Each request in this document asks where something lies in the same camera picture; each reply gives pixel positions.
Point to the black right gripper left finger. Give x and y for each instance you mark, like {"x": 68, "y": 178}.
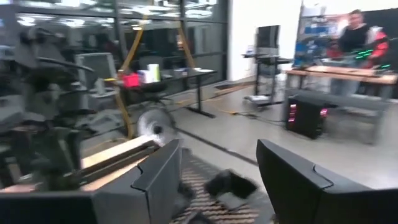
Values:
{"x": 93, "y": 208}

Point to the black computer tower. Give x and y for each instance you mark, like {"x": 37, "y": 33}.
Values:
{"x": 306, "y": 116}

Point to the wooden workbench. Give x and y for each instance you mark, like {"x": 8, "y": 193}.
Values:
{"x": 342, "y": 73}

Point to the red storage bin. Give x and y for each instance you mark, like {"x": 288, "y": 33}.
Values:
{"x": 131, "y": 80}

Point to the black small square mini plate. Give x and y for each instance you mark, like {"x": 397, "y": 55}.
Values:
{"x": 230, "y": 183}

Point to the black office desk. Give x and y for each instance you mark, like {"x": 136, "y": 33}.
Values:
{"x": 186, "y": 73}

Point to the black standing desk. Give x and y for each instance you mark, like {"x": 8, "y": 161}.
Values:
{"x": 267, "y": 60}

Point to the person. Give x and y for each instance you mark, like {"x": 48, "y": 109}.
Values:
{"x": 354, "y": 37}

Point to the white carton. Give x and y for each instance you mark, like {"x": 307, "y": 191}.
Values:
{"x": 153, "y": 72}
{"x": 142, "y": 76}

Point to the black monitor on stand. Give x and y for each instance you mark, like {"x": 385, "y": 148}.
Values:
{"x": 268, "y": 39}

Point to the white plastic jug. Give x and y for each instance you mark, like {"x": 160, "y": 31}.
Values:
{"x": 250, "y": 50}

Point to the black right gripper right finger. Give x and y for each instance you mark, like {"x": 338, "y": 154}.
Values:
{"x": 326, "y": 208}

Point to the grey mesh office chair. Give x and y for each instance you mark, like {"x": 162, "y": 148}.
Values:
{"x": 96, "y": 67}

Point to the black perforated metal shelf riser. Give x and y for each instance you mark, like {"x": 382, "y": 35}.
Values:
{"x": 202, "y": 207}

